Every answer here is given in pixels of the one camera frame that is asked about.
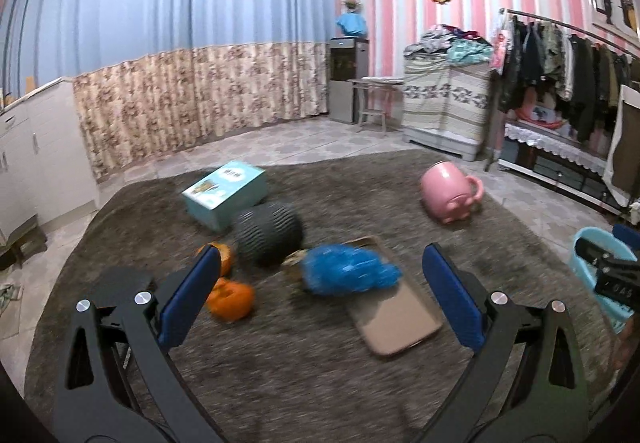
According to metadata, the round orange peel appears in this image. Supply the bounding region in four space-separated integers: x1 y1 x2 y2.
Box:
205 278 256 322

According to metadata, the blue covered water bottle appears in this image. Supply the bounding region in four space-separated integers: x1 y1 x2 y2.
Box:
335 12 369 40

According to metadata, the small folding table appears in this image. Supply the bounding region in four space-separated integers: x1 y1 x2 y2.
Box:
347 78 403 134

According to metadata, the blue and floral curtain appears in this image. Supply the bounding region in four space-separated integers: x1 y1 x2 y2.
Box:
0 0 335 184

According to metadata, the person's right hand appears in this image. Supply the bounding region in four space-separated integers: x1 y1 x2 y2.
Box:
612 323 637 374

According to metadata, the metal clothes rack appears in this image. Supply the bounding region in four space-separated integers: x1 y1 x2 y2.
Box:
485 9 640 174

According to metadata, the grey shaggy blanket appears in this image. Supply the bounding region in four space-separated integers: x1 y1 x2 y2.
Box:
24 150 621 443

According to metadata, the green low stool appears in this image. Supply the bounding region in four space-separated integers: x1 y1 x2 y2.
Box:
0 215 48 269

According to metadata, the teal cardboard box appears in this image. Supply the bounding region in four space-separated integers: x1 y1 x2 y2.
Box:
181 161 268 231

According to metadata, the low shelf with lace cloth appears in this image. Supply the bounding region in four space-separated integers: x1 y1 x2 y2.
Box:
497 122 621 214

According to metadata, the patterned cloth covered cabinet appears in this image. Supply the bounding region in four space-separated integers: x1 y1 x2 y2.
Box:
402 58 493 162

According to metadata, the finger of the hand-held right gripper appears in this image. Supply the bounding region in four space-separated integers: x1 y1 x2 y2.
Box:
574 235 627 276
612 223 640 255

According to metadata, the brown flat tablet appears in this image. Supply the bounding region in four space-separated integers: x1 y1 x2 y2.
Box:
342 235 445 359

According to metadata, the blue plastic bag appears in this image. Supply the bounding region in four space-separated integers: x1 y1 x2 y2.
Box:
300 244 403 296

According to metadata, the floor rag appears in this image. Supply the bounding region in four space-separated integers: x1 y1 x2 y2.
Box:
0 283 23 316

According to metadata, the row of hanging clothes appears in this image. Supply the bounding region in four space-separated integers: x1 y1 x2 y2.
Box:
497 15 640 144

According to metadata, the grey water dispenser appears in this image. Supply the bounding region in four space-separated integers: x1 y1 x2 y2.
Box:
327 37 371 124

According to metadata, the dark ribbed cylinder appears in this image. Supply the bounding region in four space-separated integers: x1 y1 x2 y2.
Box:
232 203 305 269

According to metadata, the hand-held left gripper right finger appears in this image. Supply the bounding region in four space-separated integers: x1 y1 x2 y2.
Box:
415 244 591 443

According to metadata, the light blue plastic basket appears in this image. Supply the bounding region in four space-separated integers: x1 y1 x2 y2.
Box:
570 228 640 321

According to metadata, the small brown paper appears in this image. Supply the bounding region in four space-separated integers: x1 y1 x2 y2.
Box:
281 250 308 274

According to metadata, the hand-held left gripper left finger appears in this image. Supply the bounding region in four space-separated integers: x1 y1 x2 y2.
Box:
52 244 223 443

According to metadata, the cup-shaped orange peel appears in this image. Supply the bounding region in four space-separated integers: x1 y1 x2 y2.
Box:
195 243 236 276

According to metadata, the white cabinet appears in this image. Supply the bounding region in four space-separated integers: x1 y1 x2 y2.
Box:
0 77 98 244

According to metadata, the pink hanging bag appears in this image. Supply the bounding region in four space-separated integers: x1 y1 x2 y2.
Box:
490 20 512 74

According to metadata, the cloth covered brown furniture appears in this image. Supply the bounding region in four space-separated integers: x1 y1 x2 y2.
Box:
602 84 640 208

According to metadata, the pink pig mug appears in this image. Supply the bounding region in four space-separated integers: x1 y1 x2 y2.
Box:
419 161 485 225

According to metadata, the pile of clothes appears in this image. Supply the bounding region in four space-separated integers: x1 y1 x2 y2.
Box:
404 24 493 64

